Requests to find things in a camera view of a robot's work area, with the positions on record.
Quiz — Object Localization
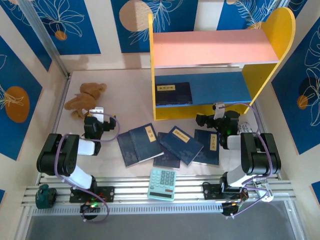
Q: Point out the dark blue book yellow label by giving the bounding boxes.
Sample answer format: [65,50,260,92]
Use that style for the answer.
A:
[128,123,165,162]
[116,131,141,169]
[155,81,194,108]
[152,131,181,170]
[159,125,205,166]
[191,128,221,167]

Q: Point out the brown plush dog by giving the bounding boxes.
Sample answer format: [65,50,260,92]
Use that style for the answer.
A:
[64,82,108,120]

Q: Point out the white printed bottle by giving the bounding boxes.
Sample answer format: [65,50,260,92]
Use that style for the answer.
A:
[237,121,258,137]
[257,187,275,203]

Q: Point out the white printed pack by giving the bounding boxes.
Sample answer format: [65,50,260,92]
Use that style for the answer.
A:
[251,178,270,192]

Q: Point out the yellow bookshelf pink blue shelves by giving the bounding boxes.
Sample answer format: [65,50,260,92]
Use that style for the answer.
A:
[147,6,297,122]

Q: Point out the mint green calculator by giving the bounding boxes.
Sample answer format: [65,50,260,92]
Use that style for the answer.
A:
[146,168,177,201]

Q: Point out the black controller box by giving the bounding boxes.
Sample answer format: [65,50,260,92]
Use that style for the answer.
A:
[221,192,248,220]
[79,201,102,221]

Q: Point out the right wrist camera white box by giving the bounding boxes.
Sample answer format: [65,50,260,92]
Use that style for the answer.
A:
[212,101,227,121]

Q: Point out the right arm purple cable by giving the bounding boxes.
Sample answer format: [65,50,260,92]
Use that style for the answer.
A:
[223,102,275,218]

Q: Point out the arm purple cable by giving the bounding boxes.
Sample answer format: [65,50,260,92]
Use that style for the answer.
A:
[54,112,120,224]
[223,102,275,218]

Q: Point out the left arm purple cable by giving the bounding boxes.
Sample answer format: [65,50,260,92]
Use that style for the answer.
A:
[54,112,120,224]

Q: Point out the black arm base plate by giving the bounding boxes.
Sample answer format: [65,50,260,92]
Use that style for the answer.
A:
[202,182,248,201]
[69,186,116,204]

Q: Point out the aluminium rail frame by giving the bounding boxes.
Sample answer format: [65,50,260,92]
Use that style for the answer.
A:
[21,174,294,209]

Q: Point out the grey slotted cable duct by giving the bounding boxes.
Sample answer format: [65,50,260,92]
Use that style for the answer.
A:
[31,202,288,216]

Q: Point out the aluminium corner post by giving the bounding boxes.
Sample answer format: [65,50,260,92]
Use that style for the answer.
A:
[17,0,71,79]

